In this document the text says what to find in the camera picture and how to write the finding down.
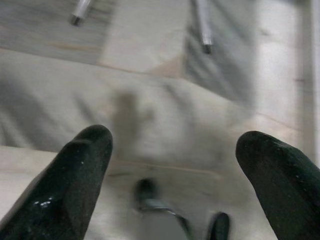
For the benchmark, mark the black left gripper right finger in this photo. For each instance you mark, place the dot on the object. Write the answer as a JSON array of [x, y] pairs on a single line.
[[285, 190]]

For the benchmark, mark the black robot foot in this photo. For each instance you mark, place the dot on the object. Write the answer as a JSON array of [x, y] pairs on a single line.
[[220, 226]]

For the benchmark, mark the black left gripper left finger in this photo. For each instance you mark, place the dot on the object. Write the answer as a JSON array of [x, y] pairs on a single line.
[[62, 190]]

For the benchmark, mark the beige cloth sheet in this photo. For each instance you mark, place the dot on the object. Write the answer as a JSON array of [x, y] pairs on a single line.
[[190, 120]]

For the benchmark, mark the silver metal furniture leg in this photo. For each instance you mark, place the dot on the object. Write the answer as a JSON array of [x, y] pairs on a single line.
[[203, 30], [80, 12]]

